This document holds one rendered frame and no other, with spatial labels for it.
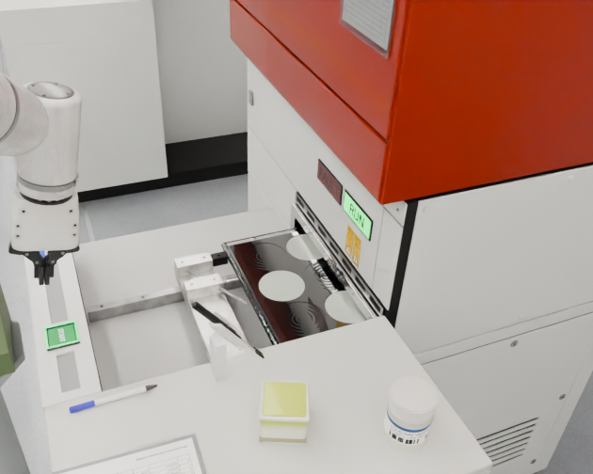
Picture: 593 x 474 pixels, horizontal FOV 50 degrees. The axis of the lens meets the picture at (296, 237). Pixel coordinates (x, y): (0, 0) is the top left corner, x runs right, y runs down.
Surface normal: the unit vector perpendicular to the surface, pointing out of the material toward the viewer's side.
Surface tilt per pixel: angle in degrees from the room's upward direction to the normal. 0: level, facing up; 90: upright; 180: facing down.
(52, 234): 94
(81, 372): 0
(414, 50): 90
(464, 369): 90
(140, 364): 0
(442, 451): 0
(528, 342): 90
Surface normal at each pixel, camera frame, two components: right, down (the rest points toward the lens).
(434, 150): 0.38, 0.57
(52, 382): 0.04, -0.80
